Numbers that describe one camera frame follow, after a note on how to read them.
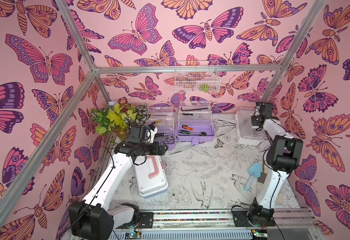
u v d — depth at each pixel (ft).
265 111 2.60
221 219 2.46
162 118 4.26
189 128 3.63
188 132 3.51
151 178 2.49
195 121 3.79
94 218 1.23
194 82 3.48
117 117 2.86
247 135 3.22
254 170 3.02
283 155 1.82
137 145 1.81
